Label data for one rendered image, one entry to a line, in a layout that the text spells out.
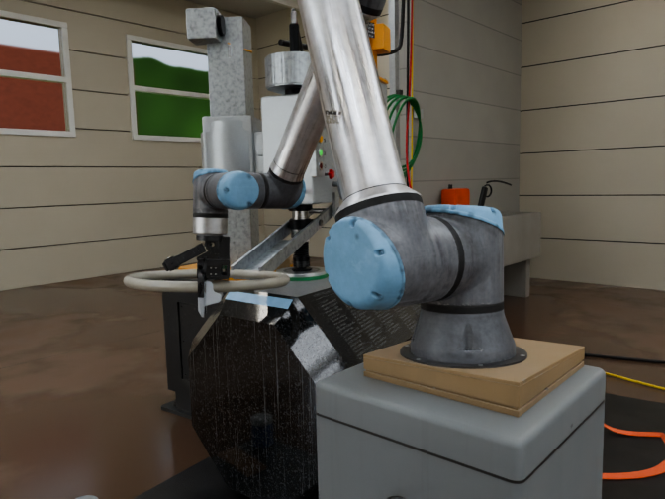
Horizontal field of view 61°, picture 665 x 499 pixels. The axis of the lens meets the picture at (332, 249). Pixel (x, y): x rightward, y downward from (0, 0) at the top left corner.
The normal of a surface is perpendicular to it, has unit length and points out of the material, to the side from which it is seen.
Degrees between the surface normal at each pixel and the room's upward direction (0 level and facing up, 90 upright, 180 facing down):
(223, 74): 90
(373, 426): 90
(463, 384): 90
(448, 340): 67
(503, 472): 90
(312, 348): 59
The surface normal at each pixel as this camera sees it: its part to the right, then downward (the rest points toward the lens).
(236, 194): 0.53, 0.07
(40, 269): 0.75, 0.06
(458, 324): -0.24, -0.29
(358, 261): -0.78, 0.13
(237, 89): -0.09, 0.12
